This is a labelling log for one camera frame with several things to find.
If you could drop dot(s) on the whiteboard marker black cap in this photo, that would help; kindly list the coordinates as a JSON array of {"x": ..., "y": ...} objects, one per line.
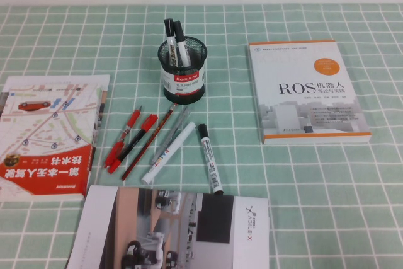
[
  {"x": 172, "y": 56},
  {"x": 182, "y": 50}
]

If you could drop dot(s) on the grey transparent pen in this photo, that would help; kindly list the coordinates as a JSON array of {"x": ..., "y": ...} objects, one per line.
[{"x": 171, "y": 135}]

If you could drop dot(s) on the black mesh pen holder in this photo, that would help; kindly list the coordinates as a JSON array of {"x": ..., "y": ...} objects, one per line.
[{"x": 184, "y": 86}]

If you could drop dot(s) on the red capped black pen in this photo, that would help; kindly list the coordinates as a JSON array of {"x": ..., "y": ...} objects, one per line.
[{"x": 135, "y": 143}]

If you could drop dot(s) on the red gel pen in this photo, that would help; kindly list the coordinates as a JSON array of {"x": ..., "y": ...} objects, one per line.
[{"x": 118, "y": 148}]

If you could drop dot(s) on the white marker black cap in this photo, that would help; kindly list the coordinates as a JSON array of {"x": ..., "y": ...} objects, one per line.
[{"x": 210, "y": 155}]

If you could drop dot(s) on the white paint marker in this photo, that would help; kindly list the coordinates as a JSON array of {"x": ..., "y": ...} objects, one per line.
[{"x": 170, "y": 152}]

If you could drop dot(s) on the red black striped pencil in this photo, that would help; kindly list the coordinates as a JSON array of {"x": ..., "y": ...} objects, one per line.
[{"x": 148, "y": 141}]

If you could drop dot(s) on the green checked tablecloth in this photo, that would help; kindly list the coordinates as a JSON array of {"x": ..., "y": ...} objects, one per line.
[{"x": 283, "y": 187}]

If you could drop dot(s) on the white orange ROS book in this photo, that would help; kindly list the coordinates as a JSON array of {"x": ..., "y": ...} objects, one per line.
[{"x": 299, "y": 70}]

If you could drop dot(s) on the white grey brochure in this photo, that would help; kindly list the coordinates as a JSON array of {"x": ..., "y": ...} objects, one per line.
[{"x": 141, "y": 218}]

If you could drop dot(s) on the red map cover book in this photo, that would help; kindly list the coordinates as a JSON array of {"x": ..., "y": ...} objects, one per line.
[{"x": 47, "y": 124}]

